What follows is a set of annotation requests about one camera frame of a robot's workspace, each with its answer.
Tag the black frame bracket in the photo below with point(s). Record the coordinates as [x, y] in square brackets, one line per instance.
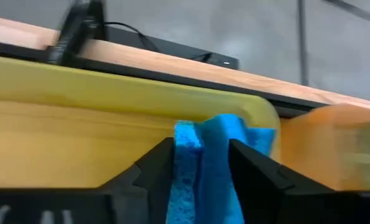
[76, 31]

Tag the blue kitchen sponge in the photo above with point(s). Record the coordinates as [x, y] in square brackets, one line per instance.
[260, 140]
[209, 174]

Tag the yellow translucent plastic bin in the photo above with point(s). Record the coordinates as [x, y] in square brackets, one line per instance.
[63, 140]

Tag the clear green dish soap bottle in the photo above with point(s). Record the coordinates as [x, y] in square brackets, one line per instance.
[365, 155]

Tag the black metal table frame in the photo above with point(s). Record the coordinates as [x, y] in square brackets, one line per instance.
[172, 79]

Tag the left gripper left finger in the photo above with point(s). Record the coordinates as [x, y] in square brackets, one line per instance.
[147, 186]

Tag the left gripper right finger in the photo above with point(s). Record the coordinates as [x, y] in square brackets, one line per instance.
[259, 186]

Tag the orange translucent plastic bin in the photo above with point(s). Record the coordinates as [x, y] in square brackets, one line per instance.
[312, 146]

